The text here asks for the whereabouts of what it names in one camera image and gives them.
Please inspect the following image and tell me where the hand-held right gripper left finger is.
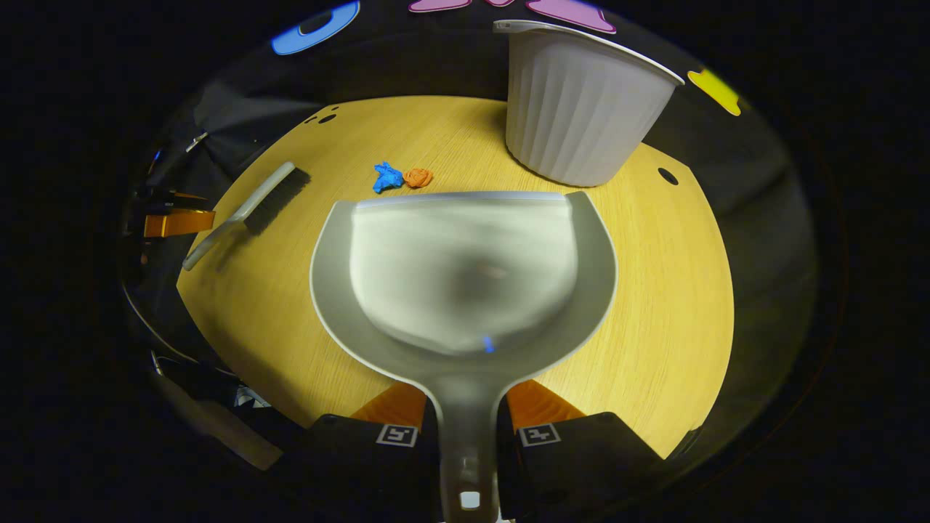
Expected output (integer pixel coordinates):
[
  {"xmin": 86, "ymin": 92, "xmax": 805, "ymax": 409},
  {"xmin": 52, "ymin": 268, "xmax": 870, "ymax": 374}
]
[{"xmin": 280, "ymin": 381, "xmax": 442, "ymax": 523}]

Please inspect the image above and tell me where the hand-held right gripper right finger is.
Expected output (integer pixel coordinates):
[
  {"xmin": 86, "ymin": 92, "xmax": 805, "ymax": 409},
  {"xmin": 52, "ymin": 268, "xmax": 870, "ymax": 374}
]
[{"xmin": 498, "ymin": 379, "xmax": 668, "ymax": 520}]

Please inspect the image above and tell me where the blue paper trash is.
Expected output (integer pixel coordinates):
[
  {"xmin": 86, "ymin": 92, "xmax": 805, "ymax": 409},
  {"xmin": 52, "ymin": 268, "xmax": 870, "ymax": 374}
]
[{"xmin": 373, "ymin": 161, "xmax": 405, "ymax": 194}]

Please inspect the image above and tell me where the light grey dustpan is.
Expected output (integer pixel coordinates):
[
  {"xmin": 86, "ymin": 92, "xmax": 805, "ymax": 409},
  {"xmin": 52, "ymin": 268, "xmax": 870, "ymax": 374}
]
[{"xmin": 310, "ymin": 190, "xmax": 619, "ymax": 523}]

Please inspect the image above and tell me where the white ribbed garbage bin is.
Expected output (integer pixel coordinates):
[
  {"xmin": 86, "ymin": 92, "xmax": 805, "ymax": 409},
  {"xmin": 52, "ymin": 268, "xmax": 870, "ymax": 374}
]
[{"xmin": 493, "ymin": 20, "xmax": 686, "ymax": 188}]

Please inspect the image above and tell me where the wooden desktop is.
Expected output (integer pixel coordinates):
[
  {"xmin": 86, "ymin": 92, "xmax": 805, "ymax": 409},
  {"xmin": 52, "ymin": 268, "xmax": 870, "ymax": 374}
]
[{"xmin": 177, "ymin": 94, "xmax": 735, "ymax": 460}]

